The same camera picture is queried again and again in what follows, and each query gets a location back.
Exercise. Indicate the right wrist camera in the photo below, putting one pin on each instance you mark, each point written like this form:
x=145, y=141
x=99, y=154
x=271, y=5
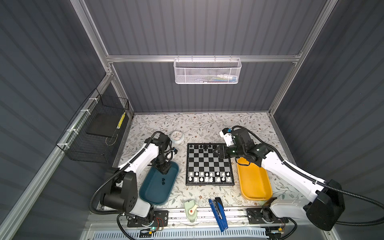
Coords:
x=226, y=134

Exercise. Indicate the white wire wall basket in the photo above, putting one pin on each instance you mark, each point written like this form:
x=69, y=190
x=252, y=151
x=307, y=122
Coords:
x=210, y=71

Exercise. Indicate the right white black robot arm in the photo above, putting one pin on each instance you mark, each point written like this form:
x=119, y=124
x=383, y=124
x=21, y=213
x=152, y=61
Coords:
x=325, y=199

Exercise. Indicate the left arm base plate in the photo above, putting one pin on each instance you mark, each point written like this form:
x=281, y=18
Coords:
x=155, y=218

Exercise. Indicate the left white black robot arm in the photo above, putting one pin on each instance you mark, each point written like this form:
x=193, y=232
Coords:
x=119, y=192

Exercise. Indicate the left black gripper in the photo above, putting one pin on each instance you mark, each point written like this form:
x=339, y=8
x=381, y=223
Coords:
x=164, y=169

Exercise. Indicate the teal plastic tray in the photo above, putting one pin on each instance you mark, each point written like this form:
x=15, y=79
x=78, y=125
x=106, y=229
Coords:
x=152, y=191

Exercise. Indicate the light green tape dispenser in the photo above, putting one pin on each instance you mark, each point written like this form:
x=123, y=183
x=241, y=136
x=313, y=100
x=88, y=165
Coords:
x=191, y=210

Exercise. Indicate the black white chess board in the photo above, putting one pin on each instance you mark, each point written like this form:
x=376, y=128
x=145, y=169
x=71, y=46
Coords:
x=205, y=167

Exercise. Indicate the black wire side basket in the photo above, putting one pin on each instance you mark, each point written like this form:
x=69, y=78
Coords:
x=94, y=136

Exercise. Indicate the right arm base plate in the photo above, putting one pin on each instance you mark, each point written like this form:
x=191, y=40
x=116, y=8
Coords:
x=263, y=216

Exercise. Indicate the yellow plastic tray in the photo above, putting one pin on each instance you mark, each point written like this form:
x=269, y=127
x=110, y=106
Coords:
x=254, y=181

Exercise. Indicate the blue black stapler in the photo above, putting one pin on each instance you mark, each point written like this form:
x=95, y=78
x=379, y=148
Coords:
x=219, y=213

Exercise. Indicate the yellow green marker in basket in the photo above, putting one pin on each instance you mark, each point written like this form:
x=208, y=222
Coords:
x=121, y=120

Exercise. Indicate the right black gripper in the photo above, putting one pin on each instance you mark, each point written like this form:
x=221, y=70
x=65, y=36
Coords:
x=221, y=148

